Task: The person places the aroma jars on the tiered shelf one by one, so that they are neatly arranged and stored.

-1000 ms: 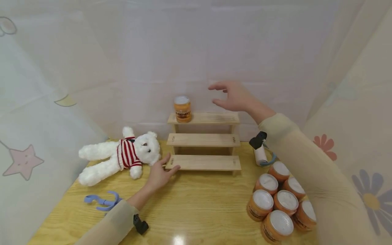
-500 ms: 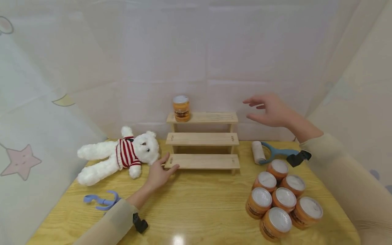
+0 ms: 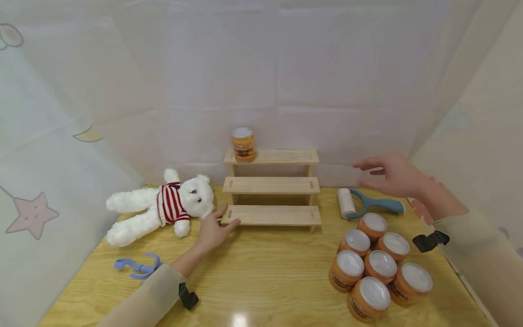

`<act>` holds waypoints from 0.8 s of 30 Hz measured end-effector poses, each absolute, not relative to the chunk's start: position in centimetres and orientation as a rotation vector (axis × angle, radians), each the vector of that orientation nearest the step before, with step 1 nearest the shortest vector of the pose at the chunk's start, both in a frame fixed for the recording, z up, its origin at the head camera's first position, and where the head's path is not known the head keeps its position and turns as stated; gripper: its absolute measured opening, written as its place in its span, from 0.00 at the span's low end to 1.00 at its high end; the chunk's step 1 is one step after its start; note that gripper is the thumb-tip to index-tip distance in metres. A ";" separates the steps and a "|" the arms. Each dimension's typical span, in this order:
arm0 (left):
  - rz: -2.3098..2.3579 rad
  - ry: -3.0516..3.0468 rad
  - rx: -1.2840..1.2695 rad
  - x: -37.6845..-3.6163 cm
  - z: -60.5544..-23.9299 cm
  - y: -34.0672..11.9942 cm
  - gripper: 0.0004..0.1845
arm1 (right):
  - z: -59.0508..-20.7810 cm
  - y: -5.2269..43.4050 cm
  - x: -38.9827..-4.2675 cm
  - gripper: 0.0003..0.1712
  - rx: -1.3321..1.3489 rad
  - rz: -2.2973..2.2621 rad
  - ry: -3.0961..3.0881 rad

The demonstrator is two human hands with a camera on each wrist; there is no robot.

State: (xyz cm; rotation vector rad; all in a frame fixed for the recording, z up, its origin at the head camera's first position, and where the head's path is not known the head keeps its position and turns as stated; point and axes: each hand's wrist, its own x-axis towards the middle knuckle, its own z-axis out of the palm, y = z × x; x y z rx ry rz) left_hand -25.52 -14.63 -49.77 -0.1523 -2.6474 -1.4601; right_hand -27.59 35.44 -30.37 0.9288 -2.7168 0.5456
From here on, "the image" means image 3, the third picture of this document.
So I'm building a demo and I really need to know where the person's right hand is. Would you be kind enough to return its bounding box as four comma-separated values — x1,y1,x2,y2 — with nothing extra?
352,152,430,199

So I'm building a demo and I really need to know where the person's left hand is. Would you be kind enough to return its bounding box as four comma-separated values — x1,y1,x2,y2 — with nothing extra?
195,203,242,255

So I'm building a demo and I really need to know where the person's left forearm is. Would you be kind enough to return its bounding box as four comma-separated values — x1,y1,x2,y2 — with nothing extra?
97,246,210,327

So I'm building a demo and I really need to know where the person's right forearm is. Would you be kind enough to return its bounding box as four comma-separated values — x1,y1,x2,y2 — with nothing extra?
409,177,523,327

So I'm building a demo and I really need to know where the white teddy bear striped shirt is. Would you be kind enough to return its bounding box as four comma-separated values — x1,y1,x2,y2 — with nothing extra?
105,168,216,248

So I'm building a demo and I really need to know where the wooden three-step shelf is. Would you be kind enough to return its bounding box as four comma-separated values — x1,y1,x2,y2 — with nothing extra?
220,149,323,234

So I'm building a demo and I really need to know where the single orange jar silver lid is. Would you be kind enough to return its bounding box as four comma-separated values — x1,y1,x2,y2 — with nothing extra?
232,127,257,164

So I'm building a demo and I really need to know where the black wrist band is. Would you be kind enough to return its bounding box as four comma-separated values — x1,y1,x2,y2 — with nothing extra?
178,282,200,311
412,230,451,253

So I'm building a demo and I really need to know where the cluster of orange jars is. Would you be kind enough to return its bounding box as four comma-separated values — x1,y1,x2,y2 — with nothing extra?
328,212,434,323

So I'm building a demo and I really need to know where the light blue plastic hook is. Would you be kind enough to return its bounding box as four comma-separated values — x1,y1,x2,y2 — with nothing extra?
113,252,163,280

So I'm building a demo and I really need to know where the lint roller blue handle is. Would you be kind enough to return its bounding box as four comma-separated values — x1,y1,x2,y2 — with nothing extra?
337,188,406,221

